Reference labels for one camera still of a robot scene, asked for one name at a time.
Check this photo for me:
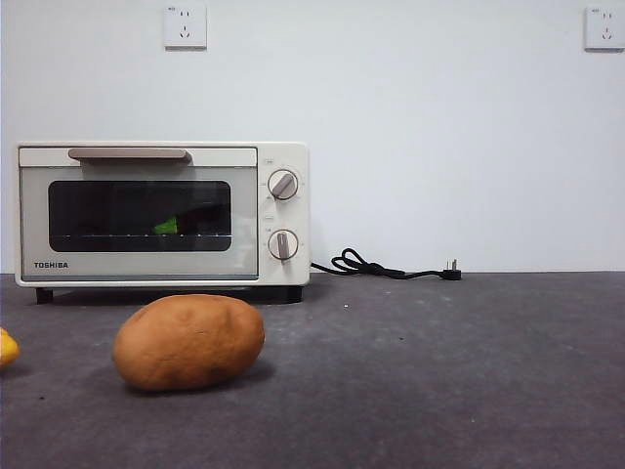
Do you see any purple eggplant green stem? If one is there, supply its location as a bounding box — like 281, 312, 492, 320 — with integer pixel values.
152, 201, 231, 236

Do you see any glass oven door brown handle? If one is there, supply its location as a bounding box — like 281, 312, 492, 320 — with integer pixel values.
18, 146, 260, 283

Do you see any white Toshiba toaster oven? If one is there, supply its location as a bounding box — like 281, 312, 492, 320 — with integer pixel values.
14, 141, 311, 305

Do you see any beige oven knob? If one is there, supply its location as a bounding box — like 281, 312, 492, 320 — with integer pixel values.
268, 169, 300, 201
267, 229, 300, 262

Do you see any brown potato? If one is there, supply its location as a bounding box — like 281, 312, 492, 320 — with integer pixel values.
111, 293, 267, 392

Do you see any yellow toy vegetable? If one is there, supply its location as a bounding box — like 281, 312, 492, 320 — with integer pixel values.
0, 326, 21, 368

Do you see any black power cord with plug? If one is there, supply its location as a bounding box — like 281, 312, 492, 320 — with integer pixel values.
311, 247, 464, 282

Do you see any metal wire oven rack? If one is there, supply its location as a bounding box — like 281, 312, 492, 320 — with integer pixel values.
50, 233, 233, 241

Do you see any white wall socket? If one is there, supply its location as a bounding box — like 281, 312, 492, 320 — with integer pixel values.
163, 4, 208, 52
584, 6, 625, 53

